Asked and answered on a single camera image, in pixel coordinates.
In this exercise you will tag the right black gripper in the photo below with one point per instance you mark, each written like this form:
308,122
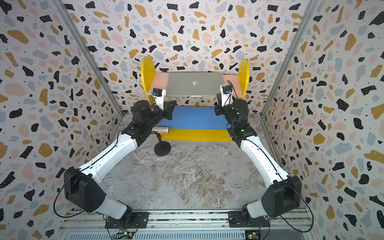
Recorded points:
220,110

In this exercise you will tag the glitter microphone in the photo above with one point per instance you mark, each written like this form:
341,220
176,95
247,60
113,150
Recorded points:
160,130

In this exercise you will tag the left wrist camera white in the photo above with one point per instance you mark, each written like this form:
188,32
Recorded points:
158,96

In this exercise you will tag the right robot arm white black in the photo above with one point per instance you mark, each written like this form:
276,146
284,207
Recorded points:
283,192

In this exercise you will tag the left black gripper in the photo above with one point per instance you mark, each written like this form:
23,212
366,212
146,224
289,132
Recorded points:
168,114

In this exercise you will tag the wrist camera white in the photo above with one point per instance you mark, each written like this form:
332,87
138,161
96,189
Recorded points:
158,96
226,94

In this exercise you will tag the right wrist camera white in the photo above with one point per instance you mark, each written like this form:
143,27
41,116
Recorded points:
226,94

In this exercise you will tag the left green circuit board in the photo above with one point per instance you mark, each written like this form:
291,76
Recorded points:
124,235

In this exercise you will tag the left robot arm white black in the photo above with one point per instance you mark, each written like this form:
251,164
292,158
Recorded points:
82,185

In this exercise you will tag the right green circuit board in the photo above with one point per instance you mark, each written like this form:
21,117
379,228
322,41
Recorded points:
252,235

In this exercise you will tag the silver laptop computer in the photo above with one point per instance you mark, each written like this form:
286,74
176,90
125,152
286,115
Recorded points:
196,84

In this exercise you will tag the yellow pink blue shelf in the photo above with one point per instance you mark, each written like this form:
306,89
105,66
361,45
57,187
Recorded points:
195,123

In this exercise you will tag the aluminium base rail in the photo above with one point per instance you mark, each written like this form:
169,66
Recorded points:
186,225

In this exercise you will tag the green circuit board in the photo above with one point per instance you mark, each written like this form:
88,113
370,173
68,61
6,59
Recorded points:
252,235
124,235

